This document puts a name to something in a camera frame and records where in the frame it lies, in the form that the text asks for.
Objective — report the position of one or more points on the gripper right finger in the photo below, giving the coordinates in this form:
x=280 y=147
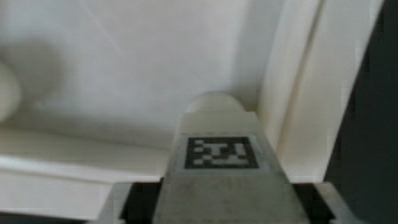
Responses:
x=324 y=204

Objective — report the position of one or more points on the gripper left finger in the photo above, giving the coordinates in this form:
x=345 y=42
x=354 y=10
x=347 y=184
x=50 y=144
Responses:
x=130 y=204

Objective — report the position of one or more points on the white leg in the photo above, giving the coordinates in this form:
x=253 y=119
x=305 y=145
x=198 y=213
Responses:
x=225 y=186

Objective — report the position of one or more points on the white square tabletop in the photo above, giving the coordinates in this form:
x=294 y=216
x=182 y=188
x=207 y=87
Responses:
x=107 y=62

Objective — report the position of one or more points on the white U-shaped fence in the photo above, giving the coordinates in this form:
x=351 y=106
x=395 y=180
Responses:
x=328 y=73

